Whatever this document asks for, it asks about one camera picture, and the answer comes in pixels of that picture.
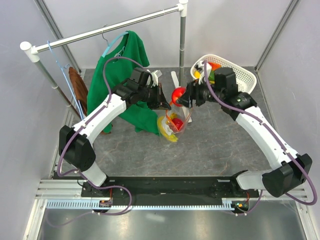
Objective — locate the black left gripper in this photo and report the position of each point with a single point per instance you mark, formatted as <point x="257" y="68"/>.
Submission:
<point x="160" y="102"/>

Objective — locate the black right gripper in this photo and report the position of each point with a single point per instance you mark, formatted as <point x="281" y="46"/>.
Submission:
<point x="192" y="92"/>

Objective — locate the red apple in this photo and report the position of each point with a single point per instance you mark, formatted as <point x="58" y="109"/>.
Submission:
<point x="176" y="94"/>

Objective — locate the clear zip top bag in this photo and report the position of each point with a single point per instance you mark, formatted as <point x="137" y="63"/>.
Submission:
<point x="183" y="113"/>

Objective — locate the red pomegranate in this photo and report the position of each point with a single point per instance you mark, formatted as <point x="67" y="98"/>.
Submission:
<point x="178" y="123"/>

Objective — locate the green bell pepper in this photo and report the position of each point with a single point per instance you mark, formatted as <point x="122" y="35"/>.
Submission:
<point x="211" y="77"/>

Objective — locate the yellow banana bunch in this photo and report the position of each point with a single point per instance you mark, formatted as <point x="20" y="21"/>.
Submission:
<point x="166" y="127"/>

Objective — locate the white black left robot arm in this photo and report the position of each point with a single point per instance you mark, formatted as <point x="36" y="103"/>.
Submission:
<point x="76" y="142"/>

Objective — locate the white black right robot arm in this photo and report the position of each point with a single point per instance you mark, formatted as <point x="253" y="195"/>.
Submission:
<point x="288" y="168"/>

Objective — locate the yellow lemon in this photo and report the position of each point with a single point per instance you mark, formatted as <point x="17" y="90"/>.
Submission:
<point x="197" y="74"/>

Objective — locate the white plastic basket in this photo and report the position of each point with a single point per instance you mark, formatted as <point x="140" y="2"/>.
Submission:
<point x="245" y="79"/>

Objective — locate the blue shirt hanger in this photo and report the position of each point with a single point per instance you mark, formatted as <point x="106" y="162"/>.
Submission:
<point x="110" y="44"/>

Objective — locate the light blue hanger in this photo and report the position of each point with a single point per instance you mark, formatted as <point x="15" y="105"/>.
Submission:
<point x="67" y="79"/>

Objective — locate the brown towel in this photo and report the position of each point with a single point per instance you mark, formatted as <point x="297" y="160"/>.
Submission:
<point x="79" y="87"/>

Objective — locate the white clothes rack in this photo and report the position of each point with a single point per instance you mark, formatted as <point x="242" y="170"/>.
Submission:
<point x="32" y="52"/>

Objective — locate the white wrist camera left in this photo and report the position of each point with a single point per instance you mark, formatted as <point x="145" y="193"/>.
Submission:
<point x="153" y="78"/>

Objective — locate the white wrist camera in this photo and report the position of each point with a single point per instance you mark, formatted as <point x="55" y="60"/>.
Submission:
<point x="201" y="67"/>
<point x="153" y="78"/>

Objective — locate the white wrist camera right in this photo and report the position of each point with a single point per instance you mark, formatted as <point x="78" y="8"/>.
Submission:
<point x="201" y="67"/>

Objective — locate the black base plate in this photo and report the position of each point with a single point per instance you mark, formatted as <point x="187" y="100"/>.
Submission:
<point x="170" y="191"/>

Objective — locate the aluminium frame rail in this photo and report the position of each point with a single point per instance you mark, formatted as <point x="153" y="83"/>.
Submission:
<point x="69" y="189"/>

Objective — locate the slotted cable duct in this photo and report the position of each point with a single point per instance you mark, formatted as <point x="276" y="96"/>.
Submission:
<point x="77" y="204"/>

